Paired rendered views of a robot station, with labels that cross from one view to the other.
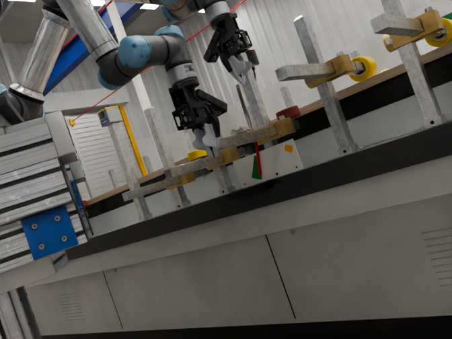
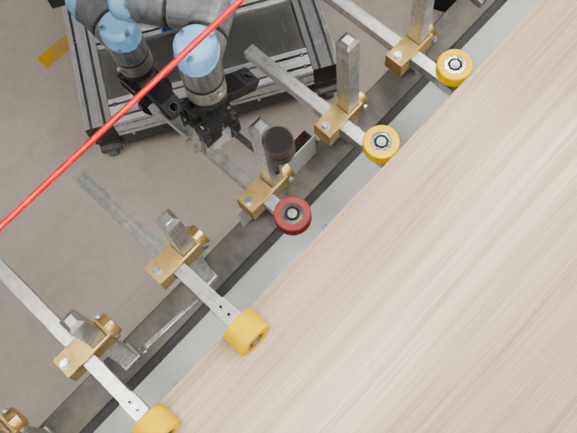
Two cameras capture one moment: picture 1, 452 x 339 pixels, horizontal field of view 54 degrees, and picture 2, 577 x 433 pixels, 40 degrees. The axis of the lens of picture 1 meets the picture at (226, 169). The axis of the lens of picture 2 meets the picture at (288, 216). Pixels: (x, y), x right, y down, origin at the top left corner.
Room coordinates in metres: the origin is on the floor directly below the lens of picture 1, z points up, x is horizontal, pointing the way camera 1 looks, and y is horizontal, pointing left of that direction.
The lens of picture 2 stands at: (1.64, -0.82, 2.50)
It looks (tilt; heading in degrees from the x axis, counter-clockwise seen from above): 70 degrees down; 104
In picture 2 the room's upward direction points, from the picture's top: 12 degrees counter-clockwise
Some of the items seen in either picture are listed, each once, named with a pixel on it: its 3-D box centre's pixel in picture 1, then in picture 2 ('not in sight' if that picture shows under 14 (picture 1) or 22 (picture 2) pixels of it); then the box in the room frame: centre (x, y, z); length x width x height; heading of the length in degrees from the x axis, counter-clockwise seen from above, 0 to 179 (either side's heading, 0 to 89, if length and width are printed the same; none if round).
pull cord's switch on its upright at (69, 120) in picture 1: (87, 171); not in sight; (4.14, 1.24, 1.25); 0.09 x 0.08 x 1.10; 49
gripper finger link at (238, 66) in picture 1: (239, 68); not in sight; (1.36, -0.14, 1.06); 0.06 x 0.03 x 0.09; 48
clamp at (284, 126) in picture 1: (272, 132); (267, 189); (1.45, -0.19, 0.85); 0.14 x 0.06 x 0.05; 49
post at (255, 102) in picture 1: (262, 120); (271, 173); (1.47, -0.17, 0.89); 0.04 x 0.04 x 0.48; 49
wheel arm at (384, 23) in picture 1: (414, 27); (71, 341); (1.09, -0.56, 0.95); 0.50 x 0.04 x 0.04; 139
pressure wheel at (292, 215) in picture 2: (291, 124); (294, 221); (1.52, -0.26, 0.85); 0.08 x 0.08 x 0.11
